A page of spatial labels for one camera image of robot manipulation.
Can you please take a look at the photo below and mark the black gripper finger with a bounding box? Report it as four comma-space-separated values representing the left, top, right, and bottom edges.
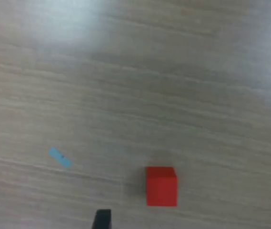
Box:
92, 209, 112, 229

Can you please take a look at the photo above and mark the red cube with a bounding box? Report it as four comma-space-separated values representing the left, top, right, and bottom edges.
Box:
146, 166, 178, 208

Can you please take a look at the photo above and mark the small blue tape piece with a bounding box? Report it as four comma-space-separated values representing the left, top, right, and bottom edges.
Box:
48, 146, 75, 170

